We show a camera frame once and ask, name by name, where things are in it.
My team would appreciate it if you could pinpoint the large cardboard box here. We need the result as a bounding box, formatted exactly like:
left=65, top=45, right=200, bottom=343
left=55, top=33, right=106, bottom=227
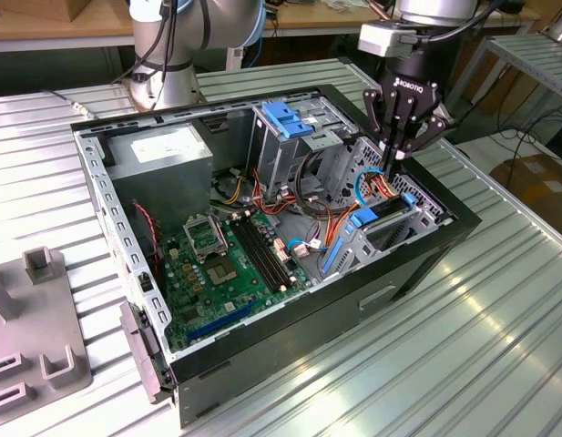
left=488, top=153, right=562, bottom=219

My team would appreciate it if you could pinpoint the metal slat side table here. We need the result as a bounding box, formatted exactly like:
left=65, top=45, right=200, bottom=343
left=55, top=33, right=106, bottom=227
left=444, top=34, right=562, bottom=133

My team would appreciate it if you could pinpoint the thin light blue wire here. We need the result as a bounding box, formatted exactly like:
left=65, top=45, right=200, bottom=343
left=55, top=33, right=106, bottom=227
left=289, top=235, right=331, bottom=259

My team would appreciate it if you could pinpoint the red black twisted wire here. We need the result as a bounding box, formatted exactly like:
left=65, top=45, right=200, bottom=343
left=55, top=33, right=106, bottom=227
left=131, top=201, right=164, bottom=279

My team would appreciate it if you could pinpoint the metal disk bay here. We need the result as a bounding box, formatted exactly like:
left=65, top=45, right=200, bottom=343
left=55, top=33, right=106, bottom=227
left=316, top=194, right=448, bottom=281

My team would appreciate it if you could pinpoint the black open PC case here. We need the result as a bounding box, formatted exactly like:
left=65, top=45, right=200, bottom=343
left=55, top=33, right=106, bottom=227
left=69, top=84, right=483, bottom=429

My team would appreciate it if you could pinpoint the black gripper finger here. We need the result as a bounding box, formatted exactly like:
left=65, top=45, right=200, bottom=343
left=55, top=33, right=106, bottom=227
left=362, top=87, right=396, bottom=179
left=393, top=113, right=452, bottom=161

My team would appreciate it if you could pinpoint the thick black cable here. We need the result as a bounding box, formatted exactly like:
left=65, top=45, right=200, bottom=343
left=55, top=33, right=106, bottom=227
left=293, top=148, right=339, bottom=222

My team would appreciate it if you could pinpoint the wooden desk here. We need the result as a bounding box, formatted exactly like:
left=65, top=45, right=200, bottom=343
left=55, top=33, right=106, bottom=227
left=0, top=0, right=541, bottom=51

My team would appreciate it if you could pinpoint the blue data wire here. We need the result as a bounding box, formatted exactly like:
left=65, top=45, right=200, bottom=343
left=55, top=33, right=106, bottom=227
left=354, top=167, right=387, bottom=207

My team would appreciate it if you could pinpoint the orange red wire bundle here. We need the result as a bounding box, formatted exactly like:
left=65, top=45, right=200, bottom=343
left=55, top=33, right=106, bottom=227
left=250, top=167, right=354, bottom=249

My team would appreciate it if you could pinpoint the orange red power wire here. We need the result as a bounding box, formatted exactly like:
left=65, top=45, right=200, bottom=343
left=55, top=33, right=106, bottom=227
left=365, top=171, right=403, bottom=200

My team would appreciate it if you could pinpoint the black RAM slot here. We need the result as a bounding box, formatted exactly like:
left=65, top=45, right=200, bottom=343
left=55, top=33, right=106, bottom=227
left=247, top=214, right=292, bottom=287
left=241, top=217, right=286, bottom=290
left=230, top=220, right=274, bottom=295
left=236, top=218, right=281, bottom=292

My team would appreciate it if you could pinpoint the yellow black wire bundle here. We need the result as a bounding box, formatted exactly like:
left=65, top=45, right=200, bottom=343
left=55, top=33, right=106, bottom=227
left=211, top=170, right=245, bottom=206

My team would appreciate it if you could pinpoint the grey power supply box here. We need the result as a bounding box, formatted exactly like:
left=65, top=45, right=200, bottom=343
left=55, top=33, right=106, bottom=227
left=102, top=121, right=216, bottom=249

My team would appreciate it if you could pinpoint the hard disk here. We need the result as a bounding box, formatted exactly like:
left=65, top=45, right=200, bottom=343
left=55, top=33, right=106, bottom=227
left=321, top=193, right=418, bottom=275

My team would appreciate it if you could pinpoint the blue plastic drive latch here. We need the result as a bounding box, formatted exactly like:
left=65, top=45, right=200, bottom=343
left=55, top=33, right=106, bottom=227
left=261, top=102, right=316, bottom=140

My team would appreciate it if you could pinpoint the metal socket cover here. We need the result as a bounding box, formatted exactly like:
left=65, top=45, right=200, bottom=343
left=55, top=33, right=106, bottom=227
left=182, top=213, right=230, bottom=263

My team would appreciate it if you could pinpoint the grey parts rack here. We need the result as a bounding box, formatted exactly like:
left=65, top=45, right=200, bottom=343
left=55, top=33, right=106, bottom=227
left=0, top=244, right=94, bottom=418

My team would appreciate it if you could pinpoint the white grey camera box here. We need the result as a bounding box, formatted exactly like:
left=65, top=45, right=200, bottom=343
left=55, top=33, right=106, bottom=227
left=356, top=21, right=421, bottom=58

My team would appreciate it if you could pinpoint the blue expansion slot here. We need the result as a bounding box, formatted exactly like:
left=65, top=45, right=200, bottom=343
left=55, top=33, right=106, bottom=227
left=186, top=298, right=260, bottom=343

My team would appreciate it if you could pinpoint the grey cable with metal plug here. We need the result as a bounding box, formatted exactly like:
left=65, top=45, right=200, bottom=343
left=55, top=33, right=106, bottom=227
left=46, top=88, right=100, bottom=120

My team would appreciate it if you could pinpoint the green motherboard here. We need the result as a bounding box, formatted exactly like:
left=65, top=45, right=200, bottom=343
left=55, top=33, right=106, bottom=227
left=159, top=207, right=319, bottom=354

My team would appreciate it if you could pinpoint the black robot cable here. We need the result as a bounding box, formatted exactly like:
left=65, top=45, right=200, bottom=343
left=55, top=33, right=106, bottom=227
left=132, top=0, right=179, bottom=113

